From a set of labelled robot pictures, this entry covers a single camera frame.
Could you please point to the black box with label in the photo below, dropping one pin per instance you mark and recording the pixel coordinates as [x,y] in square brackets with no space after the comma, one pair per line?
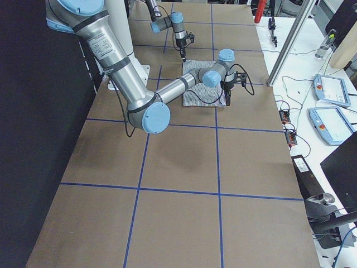
[307,182]

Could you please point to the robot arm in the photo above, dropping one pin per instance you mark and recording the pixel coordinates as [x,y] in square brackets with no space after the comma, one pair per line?
[161,20]
[104,27]

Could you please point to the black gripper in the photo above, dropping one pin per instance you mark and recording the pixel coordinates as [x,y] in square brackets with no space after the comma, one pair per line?
[227,87]
[181,46]

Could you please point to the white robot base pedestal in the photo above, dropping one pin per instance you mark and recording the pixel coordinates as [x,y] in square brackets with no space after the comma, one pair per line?
[118,21]

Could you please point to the right orange terminal hub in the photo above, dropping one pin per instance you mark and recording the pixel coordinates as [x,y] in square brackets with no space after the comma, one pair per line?
[291,137]

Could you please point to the red cylinder object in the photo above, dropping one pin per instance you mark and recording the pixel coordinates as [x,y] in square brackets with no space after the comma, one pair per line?
[259,11]

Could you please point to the near teach pendant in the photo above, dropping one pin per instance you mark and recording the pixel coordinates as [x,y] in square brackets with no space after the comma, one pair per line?
[331,124]

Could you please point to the grey camera stand base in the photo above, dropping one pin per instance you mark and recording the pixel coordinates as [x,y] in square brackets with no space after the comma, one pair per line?
[328,223]

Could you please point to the black monitor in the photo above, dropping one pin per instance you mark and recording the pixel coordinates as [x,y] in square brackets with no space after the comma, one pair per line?
[340,170]

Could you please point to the aluminium frame post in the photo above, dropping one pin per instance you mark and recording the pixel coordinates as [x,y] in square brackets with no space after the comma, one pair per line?
[290,40]

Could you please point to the navy white striped polo shirt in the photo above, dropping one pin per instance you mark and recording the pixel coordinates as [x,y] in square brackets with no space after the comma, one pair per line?
[201,95]

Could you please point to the orange terminal hub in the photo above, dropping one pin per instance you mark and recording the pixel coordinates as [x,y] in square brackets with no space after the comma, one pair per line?
[291,137]
[284,116]

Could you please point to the black tripod stick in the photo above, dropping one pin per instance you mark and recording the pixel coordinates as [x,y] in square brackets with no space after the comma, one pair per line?
[272,23]

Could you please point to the left orange terminal hub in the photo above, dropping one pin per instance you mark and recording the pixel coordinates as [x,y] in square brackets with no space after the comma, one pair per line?
[284,116]

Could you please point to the far teach pendant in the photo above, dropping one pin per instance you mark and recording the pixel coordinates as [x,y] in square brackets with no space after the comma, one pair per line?
[332,90]

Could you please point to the teach pendant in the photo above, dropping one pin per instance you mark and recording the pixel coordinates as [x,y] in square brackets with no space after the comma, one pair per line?
[332,90]
[331,124]

